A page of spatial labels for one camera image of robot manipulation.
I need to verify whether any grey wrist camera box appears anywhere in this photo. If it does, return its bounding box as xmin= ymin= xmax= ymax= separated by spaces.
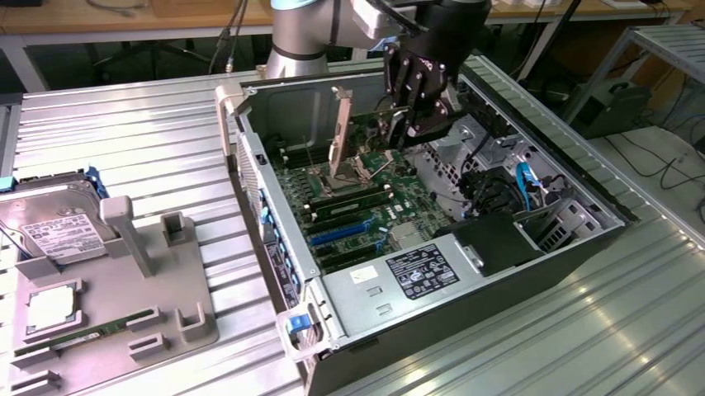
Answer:
xmin=349 ymin=0 xmax=399 ymax=39

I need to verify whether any wooden desk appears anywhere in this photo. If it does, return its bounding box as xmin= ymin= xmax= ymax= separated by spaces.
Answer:
xmin=0 ymin=0 xmax=688 ymax=49

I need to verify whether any open black PC case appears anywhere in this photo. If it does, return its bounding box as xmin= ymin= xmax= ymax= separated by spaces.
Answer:
xmin=212 ymin=54 xmax=640 ymax=375

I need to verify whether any metal slat side table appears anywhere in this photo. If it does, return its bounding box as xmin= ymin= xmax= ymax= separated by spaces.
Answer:
xmin=598 ymin=23 xmax=705 ymax=106

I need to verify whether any black hanging cable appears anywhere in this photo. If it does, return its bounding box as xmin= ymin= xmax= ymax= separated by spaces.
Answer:
xmin=217 ymin=0 xmax=249 ymax=74

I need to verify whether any green motherboard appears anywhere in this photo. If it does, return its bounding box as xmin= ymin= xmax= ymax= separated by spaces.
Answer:
xmin=267 ymin=114 xmax=459 ymax=274

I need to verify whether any black expansion slot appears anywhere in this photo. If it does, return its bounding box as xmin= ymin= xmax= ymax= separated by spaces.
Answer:
xmin=317 ymin=246 xmax=383 ymax=270

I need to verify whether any grey parts rack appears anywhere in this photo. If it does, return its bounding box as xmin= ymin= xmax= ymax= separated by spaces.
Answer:
xmin=0 ymin=196 xmax=223 ymax=394

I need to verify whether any blue disk wire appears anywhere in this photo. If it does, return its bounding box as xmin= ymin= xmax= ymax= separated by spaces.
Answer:
xmin=512 ymin=162 xmax=539 ymax=212

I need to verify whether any blue expansion slot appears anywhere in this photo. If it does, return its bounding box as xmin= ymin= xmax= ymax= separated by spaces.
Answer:
xmin=307 ymin=221 xmax=368 ymax=248

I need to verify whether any graphics card with silver bracket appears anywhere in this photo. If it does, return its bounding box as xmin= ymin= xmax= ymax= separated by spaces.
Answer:
xmin=325 ymin=85 xmax=412 ymax=176

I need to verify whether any silver chipset heatsink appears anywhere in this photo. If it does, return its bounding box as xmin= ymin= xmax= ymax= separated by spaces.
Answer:
xmin=391 ymin=224 xmax=425 ymax=246

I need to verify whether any green RAM stick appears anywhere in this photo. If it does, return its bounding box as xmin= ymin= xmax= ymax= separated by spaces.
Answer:
xmin=12 ymin=309 xmax=154 ymax=358

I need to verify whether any installed RAM stick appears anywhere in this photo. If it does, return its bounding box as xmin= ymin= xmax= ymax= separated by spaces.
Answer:
xmin=308 ymin=188 xmax=396 ymax=220

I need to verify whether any silver CPU chip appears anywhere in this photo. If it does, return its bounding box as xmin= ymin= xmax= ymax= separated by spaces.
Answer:
xmin=22 ymin=287 xmax=78 ymax=332

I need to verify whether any hard disk with blue carrier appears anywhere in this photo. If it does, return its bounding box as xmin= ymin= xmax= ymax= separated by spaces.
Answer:
xmin=0 ymin=165 xmax=120 ymax=266

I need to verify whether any CPU socket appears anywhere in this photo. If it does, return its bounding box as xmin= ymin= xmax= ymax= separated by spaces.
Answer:
xmin=311 ymin=151 xmax=399 ymax=196

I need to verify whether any black box on floor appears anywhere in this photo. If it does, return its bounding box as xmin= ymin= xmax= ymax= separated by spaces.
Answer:
xmin=570 ymin=79 xmax=652 ymax=140

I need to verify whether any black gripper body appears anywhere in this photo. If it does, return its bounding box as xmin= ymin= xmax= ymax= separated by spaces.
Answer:
xmin=393 ymin=0 xmax=494 ymax=79

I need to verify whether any grey power supply unit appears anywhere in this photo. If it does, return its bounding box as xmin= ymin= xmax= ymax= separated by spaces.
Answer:
xmin=320 ymin=239 xmax=482 ymax=340

